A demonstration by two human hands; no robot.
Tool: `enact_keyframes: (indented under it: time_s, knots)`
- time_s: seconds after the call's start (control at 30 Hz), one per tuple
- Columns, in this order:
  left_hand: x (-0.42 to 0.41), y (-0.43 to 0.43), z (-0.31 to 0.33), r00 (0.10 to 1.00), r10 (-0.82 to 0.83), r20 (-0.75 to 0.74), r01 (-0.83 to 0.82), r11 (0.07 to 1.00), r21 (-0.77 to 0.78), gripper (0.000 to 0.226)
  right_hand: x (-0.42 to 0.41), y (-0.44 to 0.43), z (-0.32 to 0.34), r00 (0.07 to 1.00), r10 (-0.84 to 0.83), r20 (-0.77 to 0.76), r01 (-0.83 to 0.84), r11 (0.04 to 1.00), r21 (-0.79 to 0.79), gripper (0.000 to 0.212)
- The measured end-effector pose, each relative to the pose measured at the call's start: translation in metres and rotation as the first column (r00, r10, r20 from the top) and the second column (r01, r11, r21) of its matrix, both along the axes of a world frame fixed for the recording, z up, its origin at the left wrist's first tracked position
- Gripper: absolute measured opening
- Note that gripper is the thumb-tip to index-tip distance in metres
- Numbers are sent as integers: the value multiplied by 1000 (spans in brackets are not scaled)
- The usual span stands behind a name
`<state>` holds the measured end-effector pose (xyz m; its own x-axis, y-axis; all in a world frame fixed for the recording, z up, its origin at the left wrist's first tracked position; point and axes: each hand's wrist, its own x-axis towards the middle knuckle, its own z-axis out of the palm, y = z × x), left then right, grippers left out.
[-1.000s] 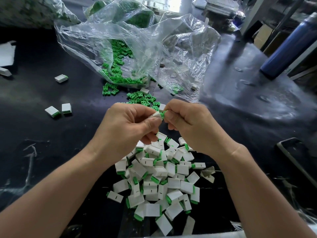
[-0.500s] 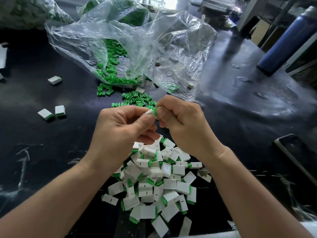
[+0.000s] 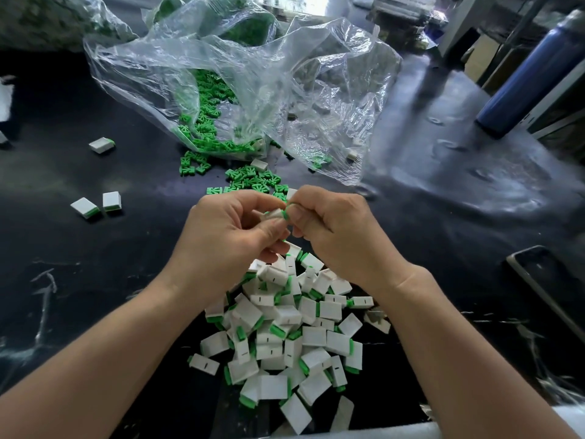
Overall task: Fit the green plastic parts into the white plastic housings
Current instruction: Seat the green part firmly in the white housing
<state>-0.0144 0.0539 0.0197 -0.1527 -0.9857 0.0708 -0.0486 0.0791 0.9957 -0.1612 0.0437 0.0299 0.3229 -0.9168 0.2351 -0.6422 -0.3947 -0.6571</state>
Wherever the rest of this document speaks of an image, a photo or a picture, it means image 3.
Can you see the person's left hand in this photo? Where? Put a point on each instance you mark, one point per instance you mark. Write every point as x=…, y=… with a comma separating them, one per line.
x=219, y=247

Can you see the person's right hand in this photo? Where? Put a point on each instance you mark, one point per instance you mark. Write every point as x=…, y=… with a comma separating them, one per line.
x=352, y=237

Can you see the white plastic part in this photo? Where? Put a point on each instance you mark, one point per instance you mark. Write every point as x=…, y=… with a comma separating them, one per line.
x=272, y=215

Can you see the green plastic part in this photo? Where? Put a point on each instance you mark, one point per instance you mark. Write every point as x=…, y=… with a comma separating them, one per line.
x=284, y=213

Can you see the heap of white caps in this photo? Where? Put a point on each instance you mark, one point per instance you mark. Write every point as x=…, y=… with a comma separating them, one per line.
x=347, y=155

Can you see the pile of assembled white-green pieces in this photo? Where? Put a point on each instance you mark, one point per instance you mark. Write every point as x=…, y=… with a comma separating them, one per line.
x=288, y=338

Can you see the assembled white-green part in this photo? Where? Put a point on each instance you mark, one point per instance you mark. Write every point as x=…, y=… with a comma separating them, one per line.
x=101, y=145
x=111, y=201
x=203, y=364
x=85, y=208

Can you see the pile of green clips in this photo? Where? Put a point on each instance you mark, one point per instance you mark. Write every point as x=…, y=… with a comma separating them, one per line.
x=212, y=119

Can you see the person's left forearm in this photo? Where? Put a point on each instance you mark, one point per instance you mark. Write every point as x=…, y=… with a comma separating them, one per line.
x=87, y=375

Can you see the person's right forearm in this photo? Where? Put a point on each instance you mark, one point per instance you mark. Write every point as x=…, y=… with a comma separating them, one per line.
x=484, y=366

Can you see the empty white shell right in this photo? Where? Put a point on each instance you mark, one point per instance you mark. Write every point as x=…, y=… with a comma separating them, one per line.
x=377, y=321

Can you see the clear plastic bag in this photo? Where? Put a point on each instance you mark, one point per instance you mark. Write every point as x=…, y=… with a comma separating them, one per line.
x=349, y=68

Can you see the black smartphone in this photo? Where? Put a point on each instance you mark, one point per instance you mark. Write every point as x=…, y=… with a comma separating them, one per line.
x=547, y=290

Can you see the brown cardboard box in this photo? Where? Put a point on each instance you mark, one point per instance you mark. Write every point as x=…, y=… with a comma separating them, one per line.
x=483, y=57

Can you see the plastic bag full of green pieces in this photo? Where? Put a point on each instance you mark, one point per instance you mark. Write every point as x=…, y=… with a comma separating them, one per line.
x=239, y=18

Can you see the grey machine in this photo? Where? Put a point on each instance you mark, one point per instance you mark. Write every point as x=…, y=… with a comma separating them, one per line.
x=402, y=9

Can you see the blue cylinder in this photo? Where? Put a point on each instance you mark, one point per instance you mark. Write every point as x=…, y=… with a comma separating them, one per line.
x=532, y=77

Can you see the white paper sheet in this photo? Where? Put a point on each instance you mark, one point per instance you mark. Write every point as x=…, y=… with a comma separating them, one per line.
x=5, y=100

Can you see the large bag of assembled pieces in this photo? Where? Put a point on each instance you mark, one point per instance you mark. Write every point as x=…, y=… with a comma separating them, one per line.
x=55, y=18

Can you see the white metal frame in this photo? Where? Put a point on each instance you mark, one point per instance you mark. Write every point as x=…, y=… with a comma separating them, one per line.
x=459, y=18

